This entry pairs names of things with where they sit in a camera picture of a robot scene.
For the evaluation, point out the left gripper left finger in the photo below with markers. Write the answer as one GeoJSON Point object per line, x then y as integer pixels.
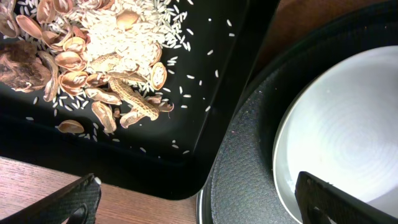
{"type": "Point", "coordinates": [75, 203]}

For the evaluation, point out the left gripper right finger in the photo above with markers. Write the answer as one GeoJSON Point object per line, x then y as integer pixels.
{"type": "Point", "coordinates": [320, 202]}

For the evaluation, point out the grey round plate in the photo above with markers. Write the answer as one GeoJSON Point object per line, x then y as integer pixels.
{"type": "Point", "coordinates": [342, 128]}

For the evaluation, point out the peanut shells and rice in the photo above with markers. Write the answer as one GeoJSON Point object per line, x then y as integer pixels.
{"type": "Point", "coordinates": [109, 51]}

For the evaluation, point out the round black serving tray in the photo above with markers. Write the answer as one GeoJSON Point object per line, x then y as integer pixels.
{"type": "Point", "coordinates": [305, 38]}

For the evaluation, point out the black rectangular tray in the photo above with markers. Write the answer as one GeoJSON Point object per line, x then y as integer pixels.
{"type": "Point", "coordinates": [170, 157]}

